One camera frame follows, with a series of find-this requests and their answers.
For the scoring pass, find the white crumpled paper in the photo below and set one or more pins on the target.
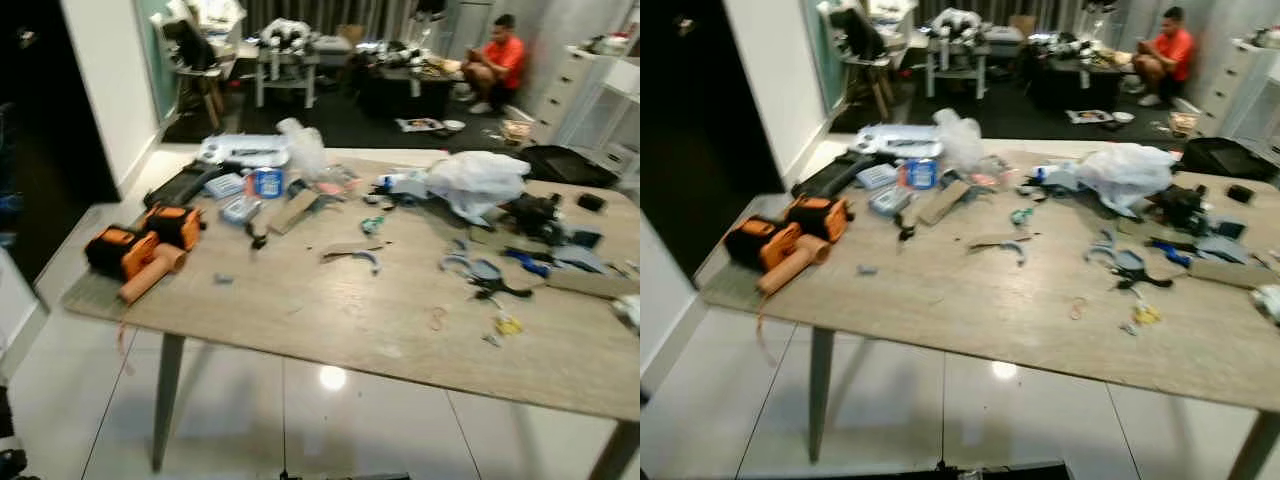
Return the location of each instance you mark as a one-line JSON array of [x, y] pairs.
[[1268, 304], [629, 312]]

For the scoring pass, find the black bulky device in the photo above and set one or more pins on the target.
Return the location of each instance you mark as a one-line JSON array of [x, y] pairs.
[[1182, 210], [532, 218]]

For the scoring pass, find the low black table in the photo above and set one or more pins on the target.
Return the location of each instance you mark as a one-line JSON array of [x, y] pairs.
[[1075, 82], [400, 90]]

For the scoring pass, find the black backpack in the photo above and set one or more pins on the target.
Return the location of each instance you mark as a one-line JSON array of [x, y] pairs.
[[1225, 158], [565, 165]]

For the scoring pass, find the long brown cardboard strip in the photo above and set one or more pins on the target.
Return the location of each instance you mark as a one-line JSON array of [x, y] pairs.
[[592, 284], [1232, 274]]

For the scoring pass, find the black flat case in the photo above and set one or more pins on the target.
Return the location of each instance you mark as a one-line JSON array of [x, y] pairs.
[[830, 175], [195, 185]]

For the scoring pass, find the grey curved plastic part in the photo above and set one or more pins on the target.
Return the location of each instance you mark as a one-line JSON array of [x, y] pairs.
[[1012, 247], [366, 257]]

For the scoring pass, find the light blue packet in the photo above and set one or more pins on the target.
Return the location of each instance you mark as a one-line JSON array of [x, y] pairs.
[[877, 176], [226, 185]]

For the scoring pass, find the orange rubber band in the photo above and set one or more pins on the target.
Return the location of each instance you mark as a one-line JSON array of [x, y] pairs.
[[431, 319], [1071, 309]]

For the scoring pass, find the black forked plastic part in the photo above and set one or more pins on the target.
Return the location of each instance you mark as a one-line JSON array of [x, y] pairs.
[[497, 289], [1138, 279]]

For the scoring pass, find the blue hand tool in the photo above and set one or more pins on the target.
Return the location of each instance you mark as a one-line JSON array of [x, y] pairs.
[[1170, 252], [527, 262]]

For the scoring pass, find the small yellow scrap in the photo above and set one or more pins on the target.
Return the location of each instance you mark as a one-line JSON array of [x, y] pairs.
[[1147, 314], [509, 326]]

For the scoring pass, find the brown cardboard piece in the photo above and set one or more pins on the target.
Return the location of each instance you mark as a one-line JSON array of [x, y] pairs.
[[293, 212], [944, 203]]

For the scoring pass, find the clear drinking cup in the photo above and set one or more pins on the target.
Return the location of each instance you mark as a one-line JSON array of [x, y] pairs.
[[516, 131], [1183, 123]]

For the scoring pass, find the blue white can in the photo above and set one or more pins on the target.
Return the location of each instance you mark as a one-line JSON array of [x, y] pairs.
[[921, 175], [268, 184]]

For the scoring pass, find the small black box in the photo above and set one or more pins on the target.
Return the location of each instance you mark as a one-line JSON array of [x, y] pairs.
[[1240, 194], [591, 202]]

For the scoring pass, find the grey blue small box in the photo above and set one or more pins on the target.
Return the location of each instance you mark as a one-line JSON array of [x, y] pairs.
[[890, 200], [241, 209]]

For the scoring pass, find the clear crumpled plastic bag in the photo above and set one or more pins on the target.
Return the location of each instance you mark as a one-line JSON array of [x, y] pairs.
[[960, 138], [305, 148]]

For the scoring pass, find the small teal scrap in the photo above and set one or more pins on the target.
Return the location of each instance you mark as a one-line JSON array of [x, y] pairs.
[[373, 225], [1021, 216]]

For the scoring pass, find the wooden chair with black bag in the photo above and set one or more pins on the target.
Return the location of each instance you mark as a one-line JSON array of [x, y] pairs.
[[862, 45], [195, 60]]

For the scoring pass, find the small white side table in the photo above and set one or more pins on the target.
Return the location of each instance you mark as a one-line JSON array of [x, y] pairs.
[[287, 62], [957, 55]]

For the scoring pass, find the small grey block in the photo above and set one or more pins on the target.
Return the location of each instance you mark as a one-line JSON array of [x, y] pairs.
[[867, 270], [223, 279]]

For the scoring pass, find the white drawer cabinet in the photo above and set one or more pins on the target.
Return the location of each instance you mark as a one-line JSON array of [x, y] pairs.
[[580, 95], [1235, 85]]

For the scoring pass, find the white crumpled plastic bag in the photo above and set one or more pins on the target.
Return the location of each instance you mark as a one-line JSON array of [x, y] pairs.
[[478, 182], [1128, 172]]

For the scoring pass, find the long wooden table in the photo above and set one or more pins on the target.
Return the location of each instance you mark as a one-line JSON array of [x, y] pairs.
[[330, 320], [980, 320]]

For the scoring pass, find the person in orange shirt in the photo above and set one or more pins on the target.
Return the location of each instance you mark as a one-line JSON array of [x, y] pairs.
[[1172, 50], [503, 58]]

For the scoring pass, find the magazine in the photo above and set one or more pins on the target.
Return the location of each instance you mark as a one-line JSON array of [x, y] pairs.
[[420, 125], [1089, 116]]

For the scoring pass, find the small orange black tool bag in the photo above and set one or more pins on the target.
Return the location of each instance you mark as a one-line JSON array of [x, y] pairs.
[[820, 216], [175, 225]]

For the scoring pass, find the orange cardboard tube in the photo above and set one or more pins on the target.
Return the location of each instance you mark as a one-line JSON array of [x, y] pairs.
[[790, 266], [150, 275]]

